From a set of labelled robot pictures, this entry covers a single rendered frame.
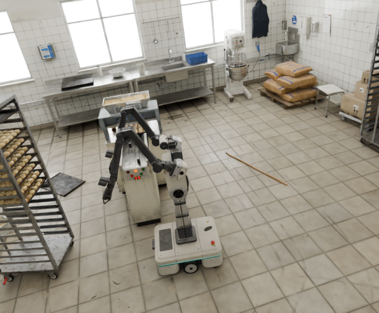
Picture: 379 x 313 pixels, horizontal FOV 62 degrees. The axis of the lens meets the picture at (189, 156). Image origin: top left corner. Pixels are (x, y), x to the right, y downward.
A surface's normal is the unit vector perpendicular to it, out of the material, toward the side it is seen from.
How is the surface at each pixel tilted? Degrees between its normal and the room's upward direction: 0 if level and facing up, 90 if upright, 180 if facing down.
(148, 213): 90
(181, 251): 0
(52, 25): 90
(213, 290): 0
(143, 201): 90
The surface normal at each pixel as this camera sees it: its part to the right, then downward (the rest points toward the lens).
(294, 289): -0.12, -0.86
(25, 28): 0.27, 0.46
